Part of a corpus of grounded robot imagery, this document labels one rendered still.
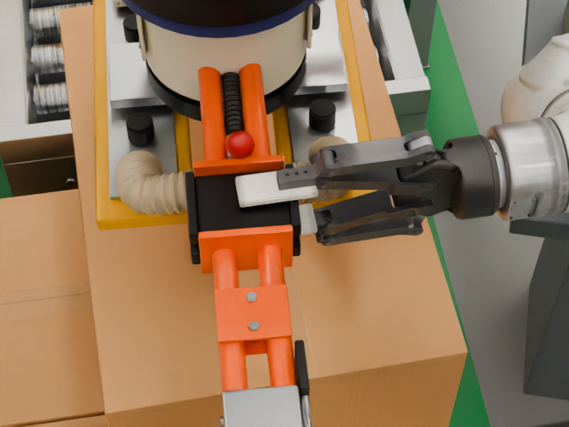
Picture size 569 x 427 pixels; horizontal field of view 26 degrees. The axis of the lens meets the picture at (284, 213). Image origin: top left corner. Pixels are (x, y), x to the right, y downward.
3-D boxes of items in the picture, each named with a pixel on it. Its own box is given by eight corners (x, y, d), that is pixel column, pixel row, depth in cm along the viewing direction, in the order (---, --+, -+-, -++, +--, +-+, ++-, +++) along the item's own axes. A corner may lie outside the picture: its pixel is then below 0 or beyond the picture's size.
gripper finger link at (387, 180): (433, 198, 111) (439, 189, 110) (316, 196, 108) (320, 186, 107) (422, 164, 113) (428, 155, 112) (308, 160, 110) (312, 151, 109)
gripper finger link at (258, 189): (318, 196, 109) (318, 192, 108) (240, 208, 108) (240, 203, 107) (312, 170, 110) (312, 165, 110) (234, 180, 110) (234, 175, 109)
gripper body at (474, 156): (510, 180, 108) (406, 194, 107) (496, 233, 115) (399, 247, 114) (487, 113, 112) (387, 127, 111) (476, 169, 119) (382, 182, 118)
